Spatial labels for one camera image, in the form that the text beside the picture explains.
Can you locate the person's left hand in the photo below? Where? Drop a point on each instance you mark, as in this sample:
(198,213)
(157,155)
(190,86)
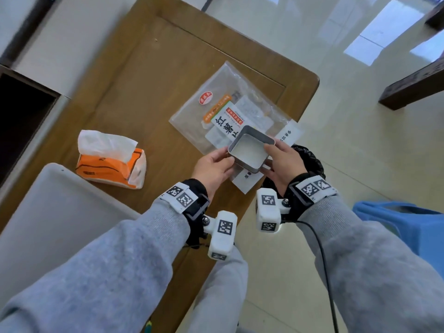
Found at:
(213,169)

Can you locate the person's right hand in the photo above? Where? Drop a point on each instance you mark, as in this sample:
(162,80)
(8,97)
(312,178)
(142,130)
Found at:
(286,166)

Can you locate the square metal tin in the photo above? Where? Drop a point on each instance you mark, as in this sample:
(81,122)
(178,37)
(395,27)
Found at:
(249,152)

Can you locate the large white tray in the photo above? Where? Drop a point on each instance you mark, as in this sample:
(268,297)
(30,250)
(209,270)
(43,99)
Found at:
(52,211)

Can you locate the person's right forearm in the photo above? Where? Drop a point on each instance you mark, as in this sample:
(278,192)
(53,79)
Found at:
(374,273)

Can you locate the person's left forearm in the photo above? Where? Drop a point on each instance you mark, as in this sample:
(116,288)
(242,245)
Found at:
(104,273)

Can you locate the person's left leg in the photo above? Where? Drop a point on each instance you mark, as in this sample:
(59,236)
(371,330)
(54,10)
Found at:
(218,294)

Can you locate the white marker right wrist tracker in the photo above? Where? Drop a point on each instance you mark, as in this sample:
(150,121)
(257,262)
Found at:
(267,211)

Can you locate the white marker wrist tracker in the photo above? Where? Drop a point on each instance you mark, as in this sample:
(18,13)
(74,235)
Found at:
(222,239)
(267,211)

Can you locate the white marker left wrist tracker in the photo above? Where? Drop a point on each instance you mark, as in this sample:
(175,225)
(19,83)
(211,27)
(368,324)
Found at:
(222,239)

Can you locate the clear plastic labelled bag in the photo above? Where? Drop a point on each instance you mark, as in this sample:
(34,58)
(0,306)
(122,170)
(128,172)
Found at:
(215,86)

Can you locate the orange tissue pack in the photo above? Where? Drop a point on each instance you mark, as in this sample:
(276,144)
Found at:
(104,166)

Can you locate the blue plastic stool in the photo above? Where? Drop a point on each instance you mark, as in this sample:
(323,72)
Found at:
(416,232)

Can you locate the dark wooden furniture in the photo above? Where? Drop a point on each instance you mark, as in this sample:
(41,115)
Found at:
(409,86)

